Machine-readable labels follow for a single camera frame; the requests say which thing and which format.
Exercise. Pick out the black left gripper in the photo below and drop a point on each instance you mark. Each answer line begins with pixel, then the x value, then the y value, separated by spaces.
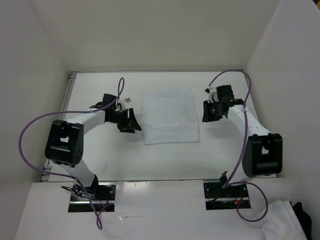
pixel 129 124

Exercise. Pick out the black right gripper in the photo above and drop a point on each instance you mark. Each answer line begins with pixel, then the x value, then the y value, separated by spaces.
pixel 207 117

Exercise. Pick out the white skirt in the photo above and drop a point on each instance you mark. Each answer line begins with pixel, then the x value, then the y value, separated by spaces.
pixel 169 116

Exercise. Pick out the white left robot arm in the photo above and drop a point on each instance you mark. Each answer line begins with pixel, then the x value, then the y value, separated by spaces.
pixel 65 144

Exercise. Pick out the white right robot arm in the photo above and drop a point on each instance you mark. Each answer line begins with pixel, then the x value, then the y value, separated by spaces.
pixel 261 152

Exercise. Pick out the white cloth pile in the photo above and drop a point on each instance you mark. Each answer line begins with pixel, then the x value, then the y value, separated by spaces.
pixel 281 223

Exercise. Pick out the black cloth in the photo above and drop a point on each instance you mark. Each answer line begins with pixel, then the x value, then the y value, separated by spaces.
pixel 304 219

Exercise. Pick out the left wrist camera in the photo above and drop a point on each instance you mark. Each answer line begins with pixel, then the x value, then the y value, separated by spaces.
pixel 122 105

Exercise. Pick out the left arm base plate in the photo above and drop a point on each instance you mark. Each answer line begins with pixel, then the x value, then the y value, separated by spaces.
pixel 103 200

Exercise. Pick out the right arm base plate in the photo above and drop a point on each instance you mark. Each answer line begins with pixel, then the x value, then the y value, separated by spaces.
pixel 217 198

